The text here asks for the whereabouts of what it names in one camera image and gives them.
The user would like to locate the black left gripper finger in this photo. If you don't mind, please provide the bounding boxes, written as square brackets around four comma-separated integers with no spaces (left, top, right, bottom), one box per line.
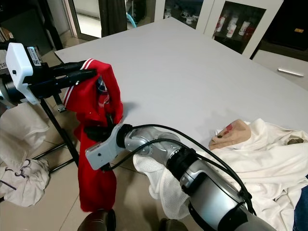
[60,69,97,90]
[57,61,93,74]

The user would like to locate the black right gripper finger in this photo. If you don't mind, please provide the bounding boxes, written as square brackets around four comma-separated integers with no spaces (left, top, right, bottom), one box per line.
[84,126,103,142]

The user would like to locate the red shirt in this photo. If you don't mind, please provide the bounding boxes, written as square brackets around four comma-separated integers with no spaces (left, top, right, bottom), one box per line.
[63,59,124,213]

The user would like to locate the white cloth with hanger drawing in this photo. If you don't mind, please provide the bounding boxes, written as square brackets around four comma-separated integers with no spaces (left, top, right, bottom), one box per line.
[0,158,49,208]

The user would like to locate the black clothes rack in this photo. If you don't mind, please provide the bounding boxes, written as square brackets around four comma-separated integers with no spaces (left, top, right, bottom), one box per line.
[29,96,80,175]

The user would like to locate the white printed hanging shirt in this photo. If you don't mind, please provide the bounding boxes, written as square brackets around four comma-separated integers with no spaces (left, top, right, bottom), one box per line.
[0,99,45,164]

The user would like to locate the grey curtain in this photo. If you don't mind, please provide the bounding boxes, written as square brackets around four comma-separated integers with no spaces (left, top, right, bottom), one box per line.
[99,0,128,37]

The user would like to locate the grey left robot leg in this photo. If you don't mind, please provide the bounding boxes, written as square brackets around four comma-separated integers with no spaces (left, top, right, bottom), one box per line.
[77,209,116,231]

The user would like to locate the grey robot leg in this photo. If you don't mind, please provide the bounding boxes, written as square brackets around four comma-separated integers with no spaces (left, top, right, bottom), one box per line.
[156,219,189,231]
[77,209,116,231]

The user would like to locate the white folding table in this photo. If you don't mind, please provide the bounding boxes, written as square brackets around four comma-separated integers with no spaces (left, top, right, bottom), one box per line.
[53,18,308,145]

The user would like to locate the grey right robot leg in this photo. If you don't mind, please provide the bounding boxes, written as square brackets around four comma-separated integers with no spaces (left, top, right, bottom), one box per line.
[156,219,189,231]

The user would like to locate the white glass-door cabinet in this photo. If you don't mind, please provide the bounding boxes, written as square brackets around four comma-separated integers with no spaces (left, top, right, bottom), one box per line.
[154,0,284,59]

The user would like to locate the white printed cup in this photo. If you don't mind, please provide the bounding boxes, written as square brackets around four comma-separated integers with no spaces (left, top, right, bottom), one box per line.
[226,15,240,38]
[217,14,228,33]
[239,20,252,37]

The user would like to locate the white drawer unit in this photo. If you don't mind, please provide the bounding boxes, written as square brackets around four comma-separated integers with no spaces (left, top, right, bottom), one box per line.
[252,48,308,78]

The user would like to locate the blue denim jeans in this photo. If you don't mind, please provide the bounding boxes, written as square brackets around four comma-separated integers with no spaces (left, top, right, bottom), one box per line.
[294,185,308,231]

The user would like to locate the black TV stand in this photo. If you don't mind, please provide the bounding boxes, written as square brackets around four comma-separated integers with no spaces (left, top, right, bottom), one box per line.
[262,0,308,51]

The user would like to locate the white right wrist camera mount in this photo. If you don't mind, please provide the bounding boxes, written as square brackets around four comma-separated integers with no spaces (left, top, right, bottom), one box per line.
[85,126,119,170]

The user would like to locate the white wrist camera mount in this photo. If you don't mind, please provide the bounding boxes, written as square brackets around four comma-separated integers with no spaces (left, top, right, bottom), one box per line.
[6,42,42,105]
[85,126,119,170]

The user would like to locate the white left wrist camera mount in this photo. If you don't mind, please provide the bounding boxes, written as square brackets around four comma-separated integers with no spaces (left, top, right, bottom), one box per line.
[6,42,42,105]

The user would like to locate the sliding glass door frame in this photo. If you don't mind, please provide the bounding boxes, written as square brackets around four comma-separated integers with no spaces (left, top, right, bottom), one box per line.
[63,0,157,39]

